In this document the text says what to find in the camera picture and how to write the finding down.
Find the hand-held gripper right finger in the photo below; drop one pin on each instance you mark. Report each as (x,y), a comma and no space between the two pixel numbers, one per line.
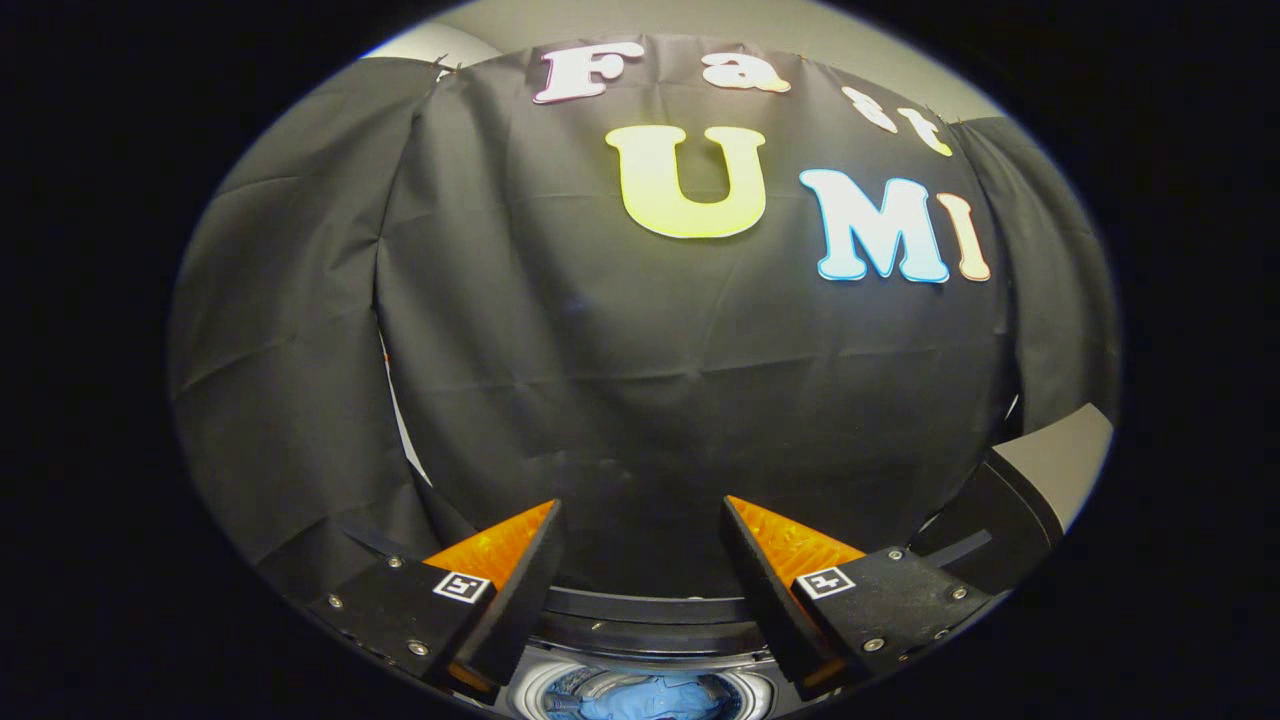
(765,590)

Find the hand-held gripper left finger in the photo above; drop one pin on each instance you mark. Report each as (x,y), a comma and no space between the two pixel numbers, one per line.
(520,590)

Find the light blue polo shirt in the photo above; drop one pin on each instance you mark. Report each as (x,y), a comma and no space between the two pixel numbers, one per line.
(650,700)

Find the black backdrop cloth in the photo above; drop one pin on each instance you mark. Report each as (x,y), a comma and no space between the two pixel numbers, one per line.
(550,350)

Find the beige cabinet with dark top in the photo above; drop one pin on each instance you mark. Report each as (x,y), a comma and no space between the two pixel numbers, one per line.
(1000,520)

